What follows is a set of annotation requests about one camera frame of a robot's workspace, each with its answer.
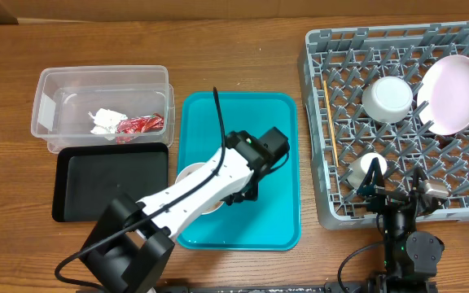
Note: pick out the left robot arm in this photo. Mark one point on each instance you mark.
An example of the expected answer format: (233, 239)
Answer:
(131, 243)

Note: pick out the teal plastic tray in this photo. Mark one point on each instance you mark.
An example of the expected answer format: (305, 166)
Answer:
(270, 223)

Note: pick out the white round plate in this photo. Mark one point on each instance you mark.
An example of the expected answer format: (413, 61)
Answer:
(445, 95)

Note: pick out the white napkin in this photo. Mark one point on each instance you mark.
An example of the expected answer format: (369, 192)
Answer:
(106, 122)

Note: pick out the white paper cup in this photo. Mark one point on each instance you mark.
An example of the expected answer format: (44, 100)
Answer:
(361, 165)

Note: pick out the pink bowl with rice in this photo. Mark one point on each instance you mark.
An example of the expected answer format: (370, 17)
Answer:
(189, 170)

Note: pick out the red snack wrapper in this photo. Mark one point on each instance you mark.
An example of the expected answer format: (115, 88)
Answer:
(130, 128)

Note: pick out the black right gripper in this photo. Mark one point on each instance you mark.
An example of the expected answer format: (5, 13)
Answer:
(372, 180)

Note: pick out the grey bowl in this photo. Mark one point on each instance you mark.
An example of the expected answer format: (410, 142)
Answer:
(388, 100)

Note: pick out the black tray bin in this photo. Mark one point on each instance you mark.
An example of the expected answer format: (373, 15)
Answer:
(88, 178)

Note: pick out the grey dishwasher rack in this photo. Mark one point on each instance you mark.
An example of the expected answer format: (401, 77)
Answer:
(349, 60)

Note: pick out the clear plastic bin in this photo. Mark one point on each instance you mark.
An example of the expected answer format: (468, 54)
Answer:
(64, 96)

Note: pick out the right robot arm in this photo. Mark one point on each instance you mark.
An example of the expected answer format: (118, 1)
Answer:
(410, 255)

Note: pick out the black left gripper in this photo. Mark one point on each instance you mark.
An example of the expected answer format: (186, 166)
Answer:
(251, 192)

